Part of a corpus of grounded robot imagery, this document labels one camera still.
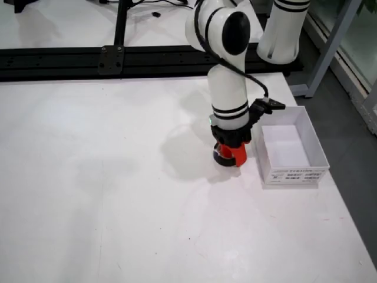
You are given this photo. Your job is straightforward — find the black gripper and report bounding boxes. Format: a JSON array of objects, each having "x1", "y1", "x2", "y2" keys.
[{"x1": 210, "y1": 117, "x2": 254, "y2": 168}]

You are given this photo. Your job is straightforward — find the black tape roll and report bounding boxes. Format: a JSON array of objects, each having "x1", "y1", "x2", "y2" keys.
[{"x1": 211, "y1": 141, "x2": 238, "y2": 167}]

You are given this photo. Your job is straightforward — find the white rectangular bin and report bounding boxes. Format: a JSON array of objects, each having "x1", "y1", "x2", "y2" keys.
[{"x1": 252, "y1": 106, "x2": 330, "y2": 190}]

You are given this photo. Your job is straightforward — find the green plant leaves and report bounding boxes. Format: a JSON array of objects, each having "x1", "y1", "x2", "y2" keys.
[{"x1": 356, "y1": 0, "x2": 377, "y2": 15}]

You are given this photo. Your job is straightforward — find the black stand base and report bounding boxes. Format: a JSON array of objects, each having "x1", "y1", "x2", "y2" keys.
[{"x1": 11, "y1": 0, "x2": 38, "y2": 14}]

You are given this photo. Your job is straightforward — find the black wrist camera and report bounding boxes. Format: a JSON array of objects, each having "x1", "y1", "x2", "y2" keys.
[{"x1": 250, "y1": 98, "x2": 286, "y2": 123}]

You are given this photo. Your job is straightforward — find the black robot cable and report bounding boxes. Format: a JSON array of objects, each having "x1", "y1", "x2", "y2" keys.
[{"x1": 193, "y1": 0, "x2": 270, "y2": 103}]

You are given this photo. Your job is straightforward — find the glass partition with grey frame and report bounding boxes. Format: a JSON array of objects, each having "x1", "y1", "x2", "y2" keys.
[{"x1": 290, "y1": 0, "x2": 377, "y2": 133}]

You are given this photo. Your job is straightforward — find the black rail bracket plate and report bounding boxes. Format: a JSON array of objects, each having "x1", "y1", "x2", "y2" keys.
[{"x1": 98, "y1": 45, "x2": 124, "y2": 75}]

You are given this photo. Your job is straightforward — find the black upright post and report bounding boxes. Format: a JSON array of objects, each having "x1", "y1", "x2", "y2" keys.
[{"x1": 113, "y1": 0, "x2": 132, "y2": 48}]

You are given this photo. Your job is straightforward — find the black aluminium rail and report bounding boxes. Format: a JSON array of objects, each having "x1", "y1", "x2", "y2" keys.
[{"x1": 0, "y1": 45, "x2": 304, "y2": 82}]

